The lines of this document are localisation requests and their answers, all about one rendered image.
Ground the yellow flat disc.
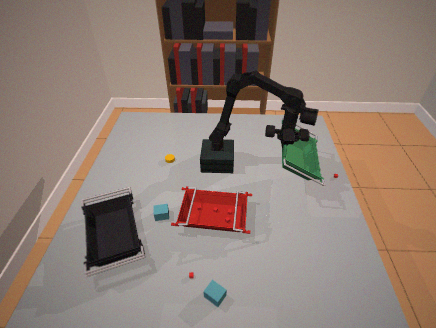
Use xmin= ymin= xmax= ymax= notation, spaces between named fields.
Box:
xmin=165 ymin=154 xmax=175 ymax=163

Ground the red plastic tray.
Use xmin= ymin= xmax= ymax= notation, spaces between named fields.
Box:
xmin=171 ymin=187 xmax=252 ymax=234

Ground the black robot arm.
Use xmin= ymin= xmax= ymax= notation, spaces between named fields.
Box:
xmin=209 ymin=71 xmax=319 ymax=151

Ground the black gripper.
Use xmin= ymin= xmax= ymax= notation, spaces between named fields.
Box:
xmin=265 ymin=118 xmax=310 ymax=148

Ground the teal block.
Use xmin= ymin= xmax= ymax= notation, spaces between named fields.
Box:
xmin=153 ymin=204 xmax=169 ymax=221
xmin=203 ymin=280 xmax=227 ymax=308

